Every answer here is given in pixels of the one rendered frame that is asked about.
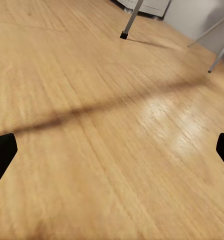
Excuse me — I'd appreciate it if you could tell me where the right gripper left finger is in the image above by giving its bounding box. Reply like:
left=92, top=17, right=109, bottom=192
left=0, top=133, right=18, bottom=180

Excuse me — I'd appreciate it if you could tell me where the camera tripod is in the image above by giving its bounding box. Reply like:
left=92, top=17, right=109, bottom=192
left=120, top=0, right=144, bottom=39

